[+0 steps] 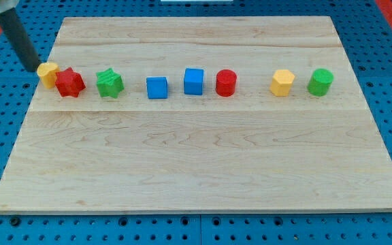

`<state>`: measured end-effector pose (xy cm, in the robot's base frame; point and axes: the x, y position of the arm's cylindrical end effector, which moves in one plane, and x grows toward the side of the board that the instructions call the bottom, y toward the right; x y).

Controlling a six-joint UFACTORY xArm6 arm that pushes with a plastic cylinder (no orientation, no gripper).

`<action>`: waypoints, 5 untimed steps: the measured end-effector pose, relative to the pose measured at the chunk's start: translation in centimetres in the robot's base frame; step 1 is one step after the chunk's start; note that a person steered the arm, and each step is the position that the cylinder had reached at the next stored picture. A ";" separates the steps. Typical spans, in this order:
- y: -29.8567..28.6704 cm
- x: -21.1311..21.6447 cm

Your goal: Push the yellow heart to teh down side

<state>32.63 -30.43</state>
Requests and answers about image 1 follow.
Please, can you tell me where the yellow heart block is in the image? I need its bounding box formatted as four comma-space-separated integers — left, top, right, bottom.
36, 62, 60, 89

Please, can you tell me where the wooden board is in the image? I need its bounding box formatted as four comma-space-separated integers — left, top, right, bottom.
0, 16, 392, 215

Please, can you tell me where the blue cube right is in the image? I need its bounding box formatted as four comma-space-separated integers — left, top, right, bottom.
184, 68, 204, 95

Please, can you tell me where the blue cube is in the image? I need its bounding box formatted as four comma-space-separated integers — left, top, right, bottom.
184, 68, 204, 95
146, 77, 168, 99

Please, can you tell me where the blue cube left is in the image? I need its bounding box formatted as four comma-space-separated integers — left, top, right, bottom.
146, 77, 168, 99

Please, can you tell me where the red cylinder block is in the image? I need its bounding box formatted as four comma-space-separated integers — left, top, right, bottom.
216, 69, 237, 97

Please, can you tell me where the yellow hexagon block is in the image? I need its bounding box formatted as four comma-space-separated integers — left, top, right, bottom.
269, 69, 295, 97

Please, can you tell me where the green star block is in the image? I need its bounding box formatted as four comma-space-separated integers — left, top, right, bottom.
96, 68, 125, 99

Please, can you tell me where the red star block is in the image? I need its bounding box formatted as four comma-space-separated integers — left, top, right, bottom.
55, 67, 86, 97

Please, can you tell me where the green cylinder block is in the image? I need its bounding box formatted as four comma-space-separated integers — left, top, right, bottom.
307, 68, 334, 97

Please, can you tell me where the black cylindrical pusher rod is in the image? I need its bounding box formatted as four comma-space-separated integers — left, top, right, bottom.
0, 8, 41, 72

